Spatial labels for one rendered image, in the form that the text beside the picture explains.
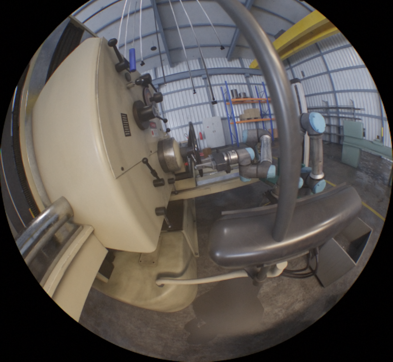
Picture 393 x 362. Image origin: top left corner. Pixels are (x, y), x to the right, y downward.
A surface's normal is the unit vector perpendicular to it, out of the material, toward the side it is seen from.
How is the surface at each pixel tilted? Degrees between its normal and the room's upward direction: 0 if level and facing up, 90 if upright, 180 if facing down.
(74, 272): 90
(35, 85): 90
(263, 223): 14
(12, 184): 90
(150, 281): 0
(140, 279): 0
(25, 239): 64
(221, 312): 0
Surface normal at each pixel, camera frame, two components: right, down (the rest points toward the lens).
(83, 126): 0.05, 0.29
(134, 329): -0.20, -0.94
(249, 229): -0.26, -0.77
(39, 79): 0.98, -0.21
